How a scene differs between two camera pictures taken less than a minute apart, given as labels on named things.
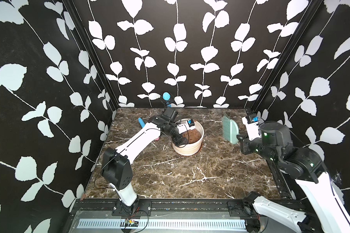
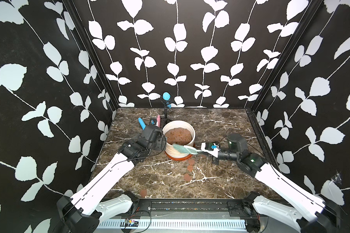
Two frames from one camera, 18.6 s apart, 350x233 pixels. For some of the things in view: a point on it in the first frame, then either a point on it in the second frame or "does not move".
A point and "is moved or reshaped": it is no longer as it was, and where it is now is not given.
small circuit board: x=129 y=223 does not move
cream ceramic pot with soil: x=195 y=138 is moved or reshaped
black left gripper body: x=177 y=138 to x=159 y=144
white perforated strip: x=107 y=224 does not move
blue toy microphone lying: x=141 y=122 does not move
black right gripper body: x=248 y=147 to x=227 y=156
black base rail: x=145 y=208 does not move
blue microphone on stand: x=166 y=96 does not move
